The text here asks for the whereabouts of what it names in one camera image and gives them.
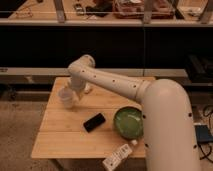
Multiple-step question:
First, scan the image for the green ceramic plate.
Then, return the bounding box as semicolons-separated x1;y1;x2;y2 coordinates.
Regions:
113;106;143;140

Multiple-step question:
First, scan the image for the white tube with cap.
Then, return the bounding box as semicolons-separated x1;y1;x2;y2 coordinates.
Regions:
102;140;138;171

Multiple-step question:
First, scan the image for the black floor cable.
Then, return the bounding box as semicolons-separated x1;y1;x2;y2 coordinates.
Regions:
198;143;213;164

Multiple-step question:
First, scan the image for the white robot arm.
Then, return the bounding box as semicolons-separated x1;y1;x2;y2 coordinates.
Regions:
68;55;201;171

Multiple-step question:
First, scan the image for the wooden folding table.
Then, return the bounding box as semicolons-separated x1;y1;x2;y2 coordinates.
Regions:
31;77;140;159

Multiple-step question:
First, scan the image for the black power box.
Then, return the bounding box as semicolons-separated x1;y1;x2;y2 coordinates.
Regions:
195;125;213;144

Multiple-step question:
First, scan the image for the plastic storage bin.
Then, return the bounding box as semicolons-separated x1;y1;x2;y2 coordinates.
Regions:
113;0;174;19

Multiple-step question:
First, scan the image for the black device on shelf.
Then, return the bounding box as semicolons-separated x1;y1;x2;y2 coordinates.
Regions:
73;3;85;15

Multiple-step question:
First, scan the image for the black smartphone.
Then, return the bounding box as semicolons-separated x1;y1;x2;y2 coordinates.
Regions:
83;113;106;132

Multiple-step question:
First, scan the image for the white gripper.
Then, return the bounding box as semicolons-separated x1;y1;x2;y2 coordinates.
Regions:
67;80;86;100

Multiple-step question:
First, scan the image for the translucent ceramic cup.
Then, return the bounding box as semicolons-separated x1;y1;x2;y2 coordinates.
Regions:
58;87;74;109

